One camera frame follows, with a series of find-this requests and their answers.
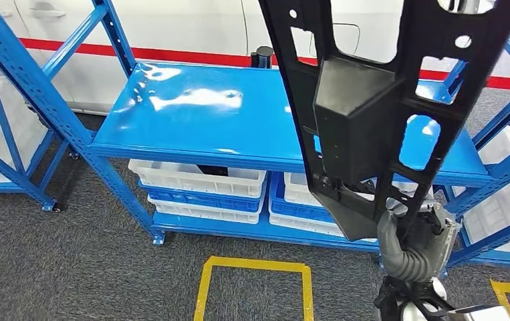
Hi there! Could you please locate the blue plastic crate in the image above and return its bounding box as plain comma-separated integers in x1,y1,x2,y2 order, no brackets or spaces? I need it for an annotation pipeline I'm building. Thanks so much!
138,179,267,213
269,171,340,224

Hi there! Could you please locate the black stanchion post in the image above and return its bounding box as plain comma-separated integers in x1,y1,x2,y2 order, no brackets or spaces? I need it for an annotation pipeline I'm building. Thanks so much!
250,45,275,70

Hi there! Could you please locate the black plastic piece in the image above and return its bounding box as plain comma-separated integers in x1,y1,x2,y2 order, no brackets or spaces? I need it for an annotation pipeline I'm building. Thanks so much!
197,165,229,177

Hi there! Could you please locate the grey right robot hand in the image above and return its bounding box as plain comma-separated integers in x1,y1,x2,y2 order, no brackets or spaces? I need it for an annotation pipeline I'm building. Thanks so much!
378,201,461,267

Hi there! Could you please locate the large white plastic crate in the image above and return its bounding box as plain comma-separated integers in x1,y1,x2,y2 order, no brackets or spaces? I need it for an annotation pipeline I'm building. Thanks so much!
461,123,510,257
0,75,51,185

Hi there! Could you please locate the black plastic car part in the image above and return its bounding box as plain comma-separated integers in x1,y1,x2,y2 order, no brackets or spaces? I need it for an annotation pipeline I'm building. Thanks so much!
258,0,510,243

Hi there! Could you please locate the white car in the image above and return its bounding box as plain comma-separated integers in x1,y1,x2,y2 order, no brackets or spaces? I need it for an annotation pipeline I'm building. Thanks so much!
0,0,510,117

